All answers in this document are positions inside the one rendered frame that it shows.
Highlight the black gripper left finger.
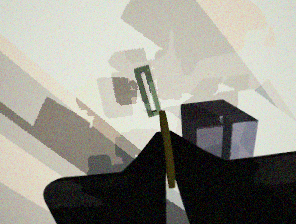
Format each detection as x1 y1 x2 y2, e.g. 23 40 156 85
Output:
43 132 167 224

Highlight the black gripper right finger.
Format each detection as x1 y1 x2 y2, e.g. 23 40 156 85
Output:
169 130 296 224

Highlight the dark green rectangular frame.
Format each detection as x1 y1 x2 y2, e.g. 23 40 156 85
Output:
134 64 161 117

